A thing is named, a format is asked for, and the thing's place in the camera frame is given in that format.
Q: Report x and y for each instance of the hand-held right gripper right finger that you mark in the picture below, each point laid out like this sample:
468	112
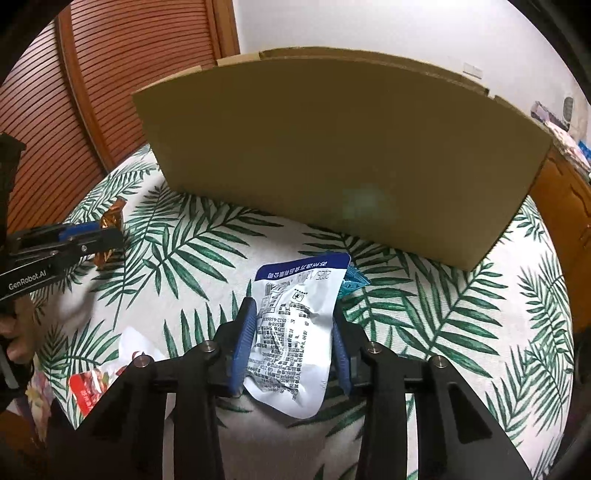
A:
341	350

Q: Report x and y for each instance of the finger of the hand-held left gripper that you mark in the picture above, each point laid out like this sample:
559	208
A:
92	244
55	232

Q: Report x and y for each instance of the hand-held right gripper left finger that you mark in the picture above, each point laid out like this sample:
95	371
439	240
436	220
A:
244	341

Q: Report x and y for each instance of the golden brown candy wrapper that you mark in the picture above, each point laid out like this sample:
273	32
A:
113	214

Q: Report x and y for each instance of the blue and white snack packet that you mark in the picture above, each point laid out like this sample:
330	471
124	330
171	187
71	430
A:
291	332

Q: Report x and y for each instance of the cardboard box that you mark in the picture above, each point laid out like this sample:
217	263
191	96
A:
346	147

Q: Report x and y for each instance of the person's left hand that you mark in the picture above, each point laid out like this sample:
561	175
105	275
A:
18	332

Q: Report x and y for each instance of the small teal packet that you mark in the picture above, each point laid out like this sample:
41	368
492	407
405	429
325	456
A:
355	281

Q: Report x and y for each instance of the palm leaf printed cloth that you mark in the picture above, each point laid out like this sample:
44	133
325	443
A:
438	332

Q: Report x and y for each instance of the red and white snack packet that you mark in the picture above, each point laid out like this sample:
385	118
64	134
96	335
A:
87	385

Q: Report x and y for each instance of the wooden wardrobe door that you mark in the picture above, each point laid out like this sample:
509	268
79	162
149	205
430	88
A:
138	55

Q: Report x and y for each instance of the wooden cabinet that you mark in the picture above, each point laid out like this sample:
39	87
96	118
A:
563	198

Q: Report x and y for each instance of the folded floral cloth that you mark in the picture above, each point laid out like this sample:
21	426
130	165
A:
570	138

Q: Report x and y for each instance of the purple fabric bag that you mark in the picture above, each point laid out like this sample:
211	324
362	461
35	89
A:
545	112

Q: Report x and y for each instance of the blue box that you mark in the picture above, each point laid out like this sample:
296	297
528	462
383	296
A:
584	152

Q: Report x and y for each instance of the small white fan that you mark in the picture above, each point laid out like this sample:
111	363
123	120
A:
569	108

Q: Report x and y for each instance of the white wall switch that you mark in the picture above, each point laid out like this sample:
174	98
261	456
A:
472	70

